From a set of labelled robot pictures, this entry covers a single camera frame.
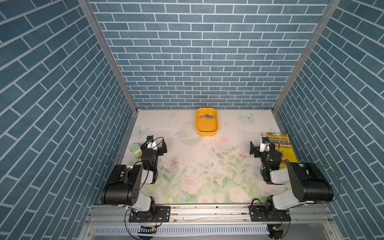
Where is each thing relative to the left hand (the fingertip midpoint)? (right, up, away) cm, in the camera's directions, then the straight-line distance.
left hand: (159, 139), depth 90 cm
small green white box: (-14, -6, +1) cm, 15 cm away
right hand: (+63, -2, +1) cm, 63 cm away
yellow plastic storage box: (+29, +7, +20) cm, 36 cm away
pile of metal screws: (+31, +16, +26) cm, 44 cm away
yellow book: (+80, -5, +7) cm, 80 cm away
